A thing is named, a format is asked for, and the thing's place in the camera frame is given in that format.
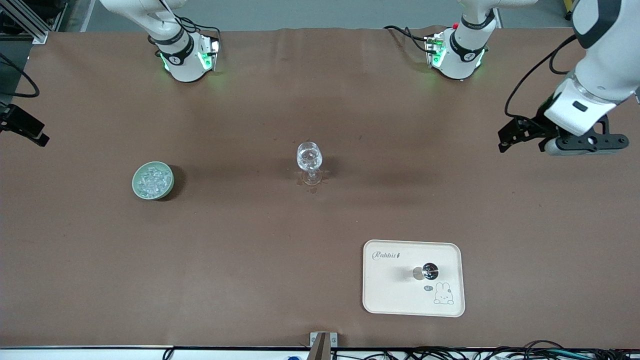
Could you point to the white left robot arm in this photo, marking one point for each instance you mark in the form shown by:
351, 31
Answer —
462, 55

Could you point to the clear wine glass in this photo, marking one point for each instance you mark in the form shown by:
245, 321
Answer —
309, 155

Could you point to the aluminium frame profile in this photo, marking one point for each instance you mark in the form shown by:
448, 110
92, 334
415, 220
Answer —
30, 25

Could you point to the brown table cover mat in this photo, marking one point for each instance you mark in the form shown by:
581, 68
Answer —
250, 250

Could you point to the cream rabbit print tray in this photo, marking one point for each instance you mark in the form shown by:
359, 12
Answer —
395, 295

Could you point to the green round bowl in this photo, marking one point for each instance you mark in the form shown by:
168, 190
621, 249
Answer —
153, 197

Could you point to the silver metal jigger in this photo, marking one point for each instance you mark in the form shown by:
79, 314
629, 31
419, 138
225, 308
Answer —
430, 271

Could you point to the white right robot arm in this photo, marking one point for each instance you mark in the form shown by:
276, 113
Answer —
185, 65

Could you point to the grey metal camera bracket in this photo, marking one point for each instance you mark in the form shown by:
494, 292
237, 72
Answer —
320, 347

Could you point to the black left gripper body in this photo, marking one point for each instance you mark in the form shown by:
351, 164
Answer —
535, 124

